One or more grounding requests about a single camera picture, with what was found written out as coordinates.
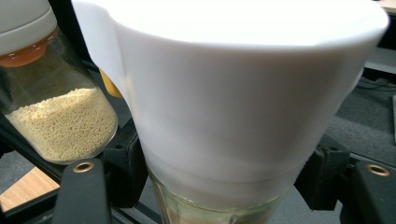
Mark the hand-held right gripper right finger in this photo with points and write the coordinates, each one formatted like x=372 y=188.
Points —
x=370 y=193

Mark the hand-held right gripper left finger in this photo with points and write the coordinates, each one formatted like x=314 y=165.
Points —
x=84 y=193

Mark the cylindrical white-lid grain jar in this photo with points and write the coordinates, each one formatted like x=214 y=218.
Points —
x=62 y=121

